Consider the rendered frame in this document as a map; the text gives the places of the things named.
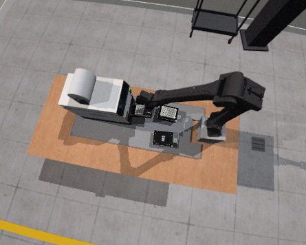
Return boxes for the white roll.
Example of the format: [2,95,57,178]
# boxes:
[67,68,96,103]

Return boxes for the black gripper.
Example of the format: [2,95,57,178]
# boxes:
[143,106,155,117]

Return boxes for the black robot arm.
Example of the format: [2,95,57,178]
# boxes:
[135,72,265,136]

